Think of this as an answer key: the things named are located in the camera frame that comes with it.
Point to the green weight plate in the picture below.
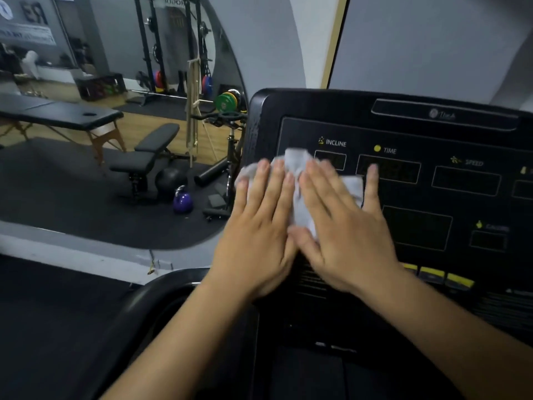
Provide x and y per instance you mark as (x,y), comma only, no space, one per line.
(225,103)

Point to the purple kettlebell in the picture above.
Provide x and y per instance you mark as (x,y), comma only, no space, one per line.
(183,202)

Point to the white wet wipe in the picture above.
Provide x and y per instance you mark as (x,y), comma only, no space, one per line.
(295,158)

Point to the black massage table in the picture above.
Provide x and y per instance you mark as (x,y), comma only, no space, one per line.
(62,114)

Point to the black exercise bike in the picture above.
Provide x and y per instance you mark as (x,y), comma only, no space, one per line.
(229,170)

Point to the wooden ladder frame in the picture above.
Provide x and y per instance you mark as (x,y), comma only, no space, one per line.
(192,112)

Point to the red weight plates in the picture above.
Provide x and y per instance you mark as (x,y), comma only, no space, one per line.
(158,81)

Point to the black power rack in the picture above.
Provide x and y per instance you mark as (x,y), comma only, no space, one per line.
(143,45)

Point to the white wall banner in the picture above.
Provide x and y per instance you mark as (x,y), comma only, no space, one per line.
(29,35)

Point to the person's right hand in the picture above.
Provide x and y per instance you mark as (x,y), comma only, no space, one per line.
(350,245)

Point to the black treadmill console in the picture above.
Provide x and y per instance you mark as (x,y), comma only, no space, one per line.
(137,304)
(458,133)

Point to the person's left forearm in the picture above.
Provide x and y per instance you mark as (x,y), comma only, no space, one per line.
(183,349)

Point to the person's left hand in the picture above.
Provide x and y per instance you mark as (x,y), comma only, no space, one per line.
(254,245)

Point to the black weight bench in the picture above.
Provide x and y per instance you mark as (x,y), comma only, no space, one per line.
(158,137)

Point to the low black storage rack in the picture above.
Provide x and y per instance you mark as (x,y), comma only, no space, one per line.
(100,87)

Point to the black medicine ball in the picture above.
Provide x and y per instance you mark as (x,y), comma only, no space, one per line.
(168,179)

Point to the blue weight plates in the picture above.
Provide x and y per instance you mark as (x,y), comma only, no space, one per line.
(207,85)

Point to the black foam roller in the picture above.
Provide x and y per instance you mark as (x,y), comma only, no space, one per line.
(210,172)

